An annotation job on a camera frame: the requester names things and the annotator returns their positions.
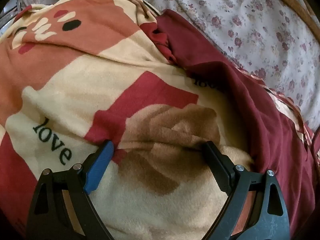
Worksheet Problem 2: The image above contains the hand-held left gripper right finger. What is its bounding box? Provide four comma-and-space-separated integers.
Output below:
201, 141, 292, 240

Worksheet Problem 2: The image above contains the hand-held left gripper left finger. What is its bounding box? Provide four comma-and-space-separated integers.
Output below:
26, 140, 115, 240

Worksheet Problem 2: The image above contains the maroon garment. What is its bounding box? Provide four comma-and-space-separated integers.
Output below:
156, 9, 317, 240

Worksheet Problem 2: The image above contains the cream and red printed blanket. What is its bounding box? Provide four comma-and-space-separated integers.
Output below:
0, 0, 320, 240

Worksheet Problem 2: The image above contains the white floral bedsheet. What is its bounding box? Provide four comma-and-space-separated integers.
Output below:
19, 0, 320, 132

